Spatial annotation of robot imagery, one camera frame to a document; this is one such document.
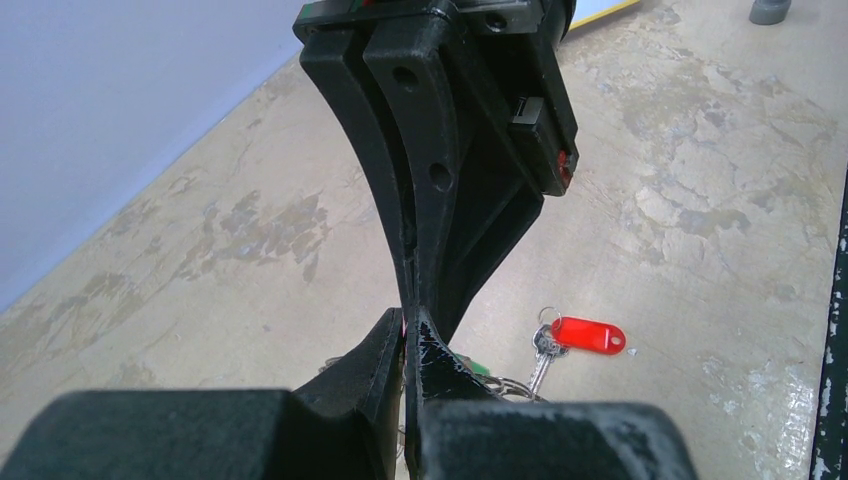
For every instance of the key with green tag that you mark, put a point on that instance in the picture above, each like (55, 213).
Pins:
(475, 367)

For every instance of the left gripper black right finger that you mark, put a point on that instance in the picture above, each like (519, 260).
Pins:
(458, 428)

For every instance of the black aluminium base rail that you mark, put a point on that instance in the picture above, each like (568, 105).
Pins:
(829, 448)

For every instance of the keys with red green tags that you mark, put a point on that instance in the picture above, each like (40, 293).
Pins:
(557, 335)

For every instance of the whiteboard with red writing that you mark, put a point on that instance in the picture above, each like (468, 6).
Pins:
(589, 11)

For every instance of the silver disc with keyrings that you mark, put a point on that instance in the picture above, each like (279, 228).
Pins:
(495, 386)

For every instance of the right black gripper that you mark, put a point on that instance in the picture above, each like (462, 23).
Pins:
(451, 194)

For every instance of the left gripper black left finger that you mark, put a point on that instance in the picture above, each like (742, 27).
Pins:
(339, 425)

